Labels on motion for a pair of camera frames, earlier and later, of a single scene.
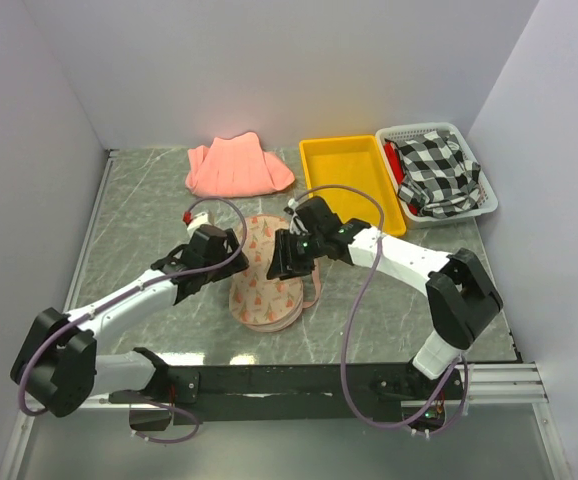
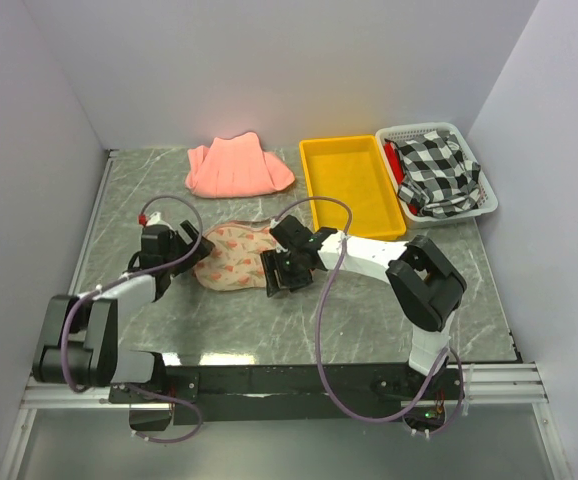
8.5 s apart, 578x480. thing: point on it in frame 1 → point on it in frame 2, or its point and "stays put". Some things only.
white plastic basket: x=487 y=197 stays put
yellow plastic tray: x=351 y=174 stays put
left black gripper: x=232 y=264 → x=204 y=247
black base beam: x=288 y=393 stays put
